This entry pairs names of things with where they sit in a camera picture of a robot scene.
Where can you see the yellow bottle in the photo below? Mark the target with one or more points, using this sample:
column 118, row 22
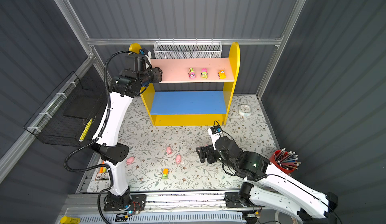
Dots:
column 70, row 220

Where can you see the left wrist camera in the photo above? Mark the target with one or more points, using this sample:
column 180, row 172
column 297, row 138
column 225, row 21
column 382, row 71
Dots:
column 146, row 53

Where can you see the white tape roll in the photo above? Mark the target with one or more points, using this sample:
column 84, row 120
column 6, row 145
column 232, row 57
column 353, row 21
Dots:
column 281, row 218

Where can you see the pink truck green striped top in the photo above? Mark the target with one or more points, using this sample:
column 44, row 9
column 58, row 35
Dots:
column 192, row 74

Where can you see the orange yellow toy car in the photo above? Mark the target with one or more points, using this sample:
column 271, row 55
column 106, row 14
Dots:
column 222, row 74

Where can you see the pink pig toy lower centre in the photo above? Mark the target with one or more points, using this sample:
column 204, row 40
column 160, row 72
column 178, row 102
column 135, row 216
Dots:
column 178, row 159

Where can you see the green truck pink mixer drum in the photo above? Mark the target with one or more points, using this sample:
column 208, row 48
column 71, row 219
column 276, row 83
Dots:
column 204, row 73

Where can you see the marker pen pack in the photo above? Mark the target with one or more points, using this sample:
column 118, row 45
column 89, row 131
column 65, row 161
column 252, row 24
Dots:
column 102, row 174

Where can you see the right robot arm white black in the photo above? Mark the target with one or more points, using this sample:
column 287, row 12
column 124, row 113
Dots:
column 266, row 185

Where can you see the yellow green marker pen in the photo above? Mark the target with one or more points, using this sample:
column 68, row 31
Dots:
column 85, row 131

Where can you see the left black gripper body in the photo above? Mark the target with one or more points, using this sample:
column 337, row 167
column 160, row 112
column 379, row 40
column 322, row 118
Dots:
column 147, row 78

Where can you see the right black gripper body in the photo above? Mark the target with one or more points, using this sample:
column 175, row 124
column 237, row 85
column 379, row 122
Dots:
column 226, row 161

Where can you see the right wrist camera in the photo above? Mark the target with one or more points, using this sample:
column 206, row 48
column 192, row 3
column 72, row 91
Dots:
column 215, row 133

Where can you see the red cup holder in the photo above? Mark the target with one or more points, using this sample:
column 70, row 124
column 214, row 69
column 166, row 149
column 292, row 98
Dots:
column 276, row 159

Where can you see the floral patterned table mat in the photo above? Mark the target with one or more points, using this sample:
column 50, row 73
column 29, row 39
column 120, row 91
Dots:
column 148, row 144

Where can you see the bundle of coloured pencils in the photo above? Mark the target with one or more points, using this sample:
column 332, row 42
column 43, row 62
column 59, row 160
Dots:
column 289, row 160

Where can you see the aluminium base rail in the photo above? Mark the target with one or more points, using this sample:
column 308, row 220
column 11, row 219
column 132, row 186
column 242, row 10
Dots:
column 171, row 201

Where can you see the yellow shelf pink blue boards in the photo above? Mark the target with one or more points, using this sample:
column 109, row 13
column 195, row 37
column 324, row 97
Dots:
column 193, row 108

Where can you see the white slotted cable duct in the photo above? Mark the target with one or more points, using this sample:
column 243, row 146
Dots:
column 221, row 217

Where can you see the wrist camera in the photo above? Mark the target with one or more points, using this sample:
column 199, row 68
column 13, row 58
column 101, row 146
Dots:
column 146, row 53
column 215, row 133

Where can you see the pink pig toy left edge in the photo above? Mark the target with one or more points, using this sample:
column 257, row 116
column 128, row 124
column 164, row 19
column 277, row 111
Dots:
column 130, row 160

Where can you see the green toy car orange top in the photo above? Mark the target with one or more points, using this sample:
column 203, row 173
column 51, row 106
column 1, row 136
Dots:
column 165, row 173

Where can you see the white wire mesh basket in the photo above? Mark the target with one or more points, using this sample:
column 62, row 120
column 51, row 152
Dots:
column 187, row 51

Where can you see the black wire basket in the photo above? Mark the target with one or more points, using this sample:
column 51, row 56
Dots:
column 63, row 119

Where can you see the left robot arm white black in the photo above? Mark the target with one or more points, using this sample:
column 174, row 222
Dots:
column 131, row 82

